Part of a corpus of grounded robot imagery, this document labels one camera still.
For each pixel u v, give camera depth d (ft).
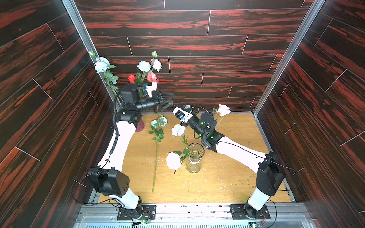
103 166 1.38
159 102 1.92
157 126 3.56
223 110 2.18
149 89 2.13
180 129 2.21
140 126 3.44
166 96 2.03
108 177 1.37
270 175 1.43
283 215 2.38
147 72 2.71
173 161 1.68
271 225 2.26
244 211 2.14
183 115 1.92
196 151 2.58
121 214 2.40
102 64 2.63
